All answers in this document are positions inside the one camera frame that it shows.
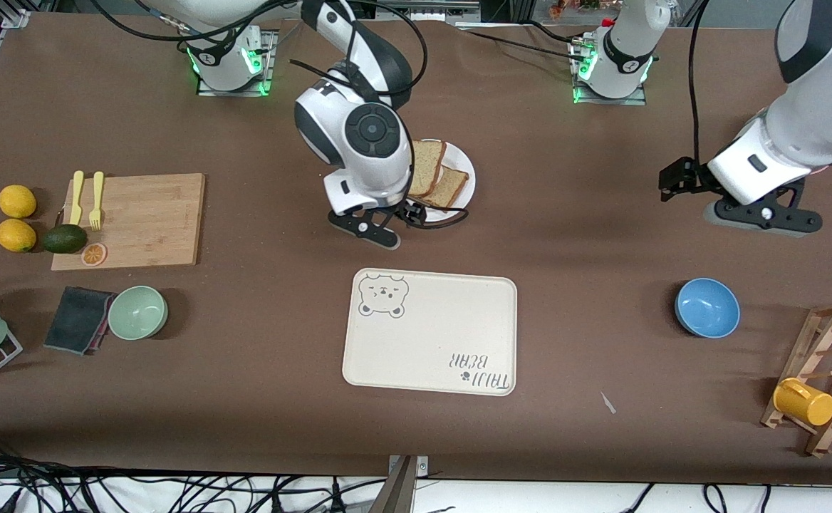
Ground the brown bread slice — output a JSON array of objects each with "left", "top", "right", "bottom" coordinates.
[
  {"left": 423, "top": 165, "right": 471, "bottom": 212},
  {"left": 409, "top": 140, "right": 448, "bottom": 199}
]

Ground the black table cable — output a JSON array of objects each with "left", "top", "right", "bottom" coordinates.
[{"left": 455, "top": 27, "right": 588, "bottom": 63}]

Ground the yellow mug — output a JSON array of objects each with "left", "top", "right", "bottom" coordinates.
[{"left": 773, "top": 378, "right": 832, "bottom": 427}]

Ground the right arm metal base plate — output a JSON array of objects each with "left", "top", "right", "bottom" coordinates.
[{"left": 196, "top": 30, "right": 276, "bottom": 98}]

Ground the wooden cutting board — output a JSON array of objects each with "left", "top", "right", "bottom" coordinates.
[{"left": 51, "top": 173, "right": 207, "bottom": 271}]

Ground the black cable tangle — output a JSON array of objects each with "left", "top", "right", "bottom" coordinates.
[{"left": 0, "top": 456, "right": 388, "bottom": 513}]

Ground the white round plate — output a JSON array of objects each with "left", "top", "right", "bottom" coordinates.
[{"left": 405, "top": 139, "right": 476, "bottom": 224}]

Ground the yellow plastic knife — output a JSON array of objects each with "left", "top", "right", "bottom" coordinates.
[{"left": 68, "top": 170, "right": 85, "bottom": 227}]

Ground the grey metal bracket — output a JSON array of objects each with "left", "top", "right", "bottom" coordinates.
[{"left": 370, "top": 455, "right": 431, "bottom": 513}]

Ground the cream bear print tray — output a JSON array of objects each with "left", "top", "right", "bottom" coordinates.
[{"left": 342, "top": 268, "right": 518, "bottom": 397}]

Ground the blue bowl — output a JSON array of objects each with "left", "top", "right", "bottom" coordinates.
[{"left": 675, "top": 278, "right": 741, "bottom": 339}]

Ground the yellow lemon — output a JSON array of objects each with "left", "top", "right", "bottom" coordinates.
[
  {"left": 0, "top": 185, "right": 38, "bottom": 219},
  {"left": 0, "top": 218, "right": 37, "bottom": 253}
]

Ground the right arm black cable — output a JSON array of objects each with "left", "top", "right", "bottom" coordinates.
[{"left": 88, "top": 0, "right": 471, "bottom": 230}]

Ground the pale green bowl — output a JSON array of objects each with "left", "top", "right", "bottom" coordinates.
[{"left": 108, "top": 286, "right": 169, "bottom": 341}]

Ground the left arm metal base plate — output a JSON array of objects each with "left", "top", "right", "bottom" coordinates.
[{"left": 571, "top": 36, "right": 648, "bottom": 106}]

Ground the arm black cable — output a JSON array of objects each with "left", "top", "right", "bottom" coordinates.
[
  {"left": 88, "top": 0, "right": 471, "bottom": 230},
  {"left": 687, "top": 0, "right": 709, "bottom": 165}
]

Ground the dark green avocado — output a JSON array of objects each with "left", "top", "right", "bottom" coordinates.
[{"left": 41, "top": 224, "right": 88, "bottom": 254}]

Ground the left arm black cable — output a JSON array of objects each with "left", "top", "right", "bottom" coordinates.
[{"left": 687, "top": 0, "right": 709, "bottom": 165}]

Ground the yellow plastic fork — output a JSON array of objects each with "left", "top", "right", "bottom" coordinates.
[{"left": 88, "top": 171, "right": 105, "bottom": 232}]

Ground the dark grey sponge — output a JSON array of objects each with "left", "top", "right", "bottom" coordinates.
[{"left": 43, "top": 286, "right": 116, "bottom": 356}]

